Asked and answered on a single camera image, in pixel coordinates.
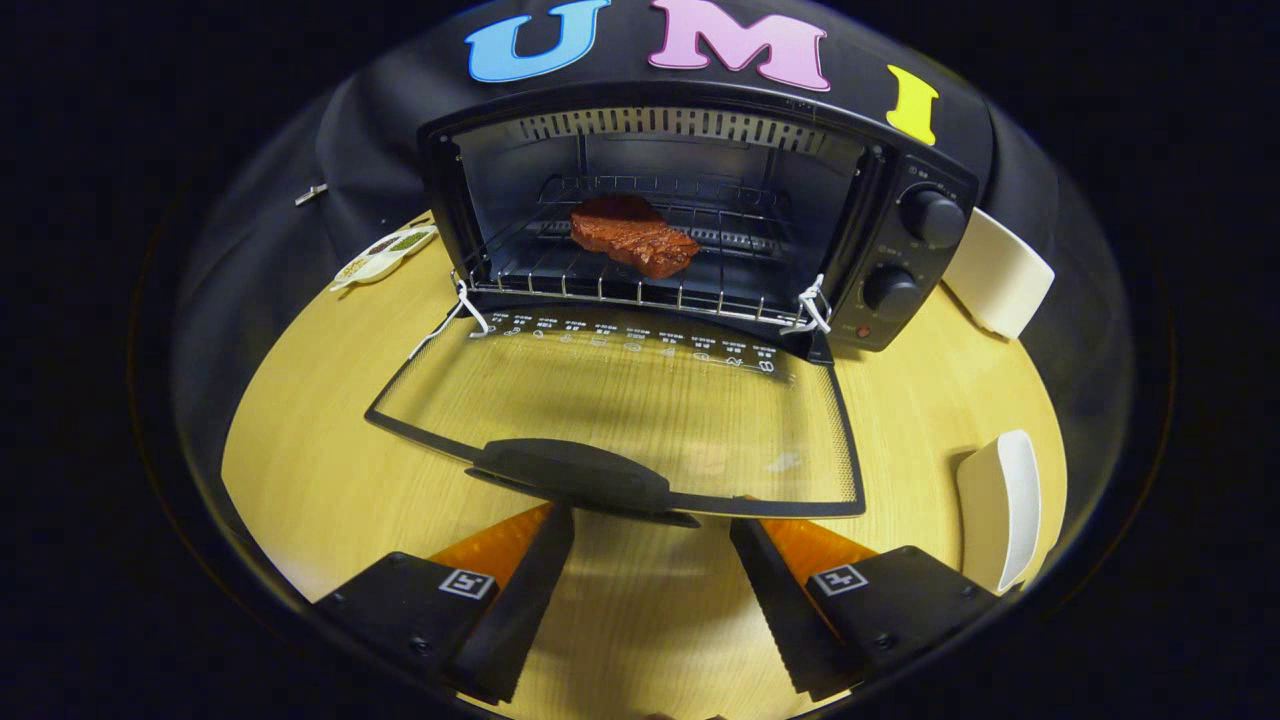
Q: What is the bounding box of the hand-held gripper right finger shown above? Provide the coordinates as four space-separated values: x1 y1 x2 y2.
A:
728 517 1002 702

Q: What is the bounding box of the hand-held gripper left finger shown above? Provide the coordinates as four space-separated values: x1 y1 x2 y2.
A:
312 502 576 705

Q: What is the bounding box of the brown steak piece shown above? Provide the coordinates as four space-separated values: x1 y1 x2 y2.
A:
569 194 702 281

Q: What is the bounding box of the black toaster oven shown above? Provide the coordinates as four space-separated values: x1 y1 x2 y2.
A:
363 82 982 529

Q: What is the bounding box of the white toaster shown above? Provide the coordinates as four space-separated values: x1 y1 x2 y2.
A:
939 206 1057 342

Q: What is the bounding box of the white rectangular plate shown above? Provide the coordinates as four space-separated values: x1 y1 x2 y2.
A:
954 429 1044 597

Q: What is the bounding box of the divided white seasoning dish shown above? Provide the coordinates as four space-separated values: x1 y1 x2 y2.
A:
329 224 440 294

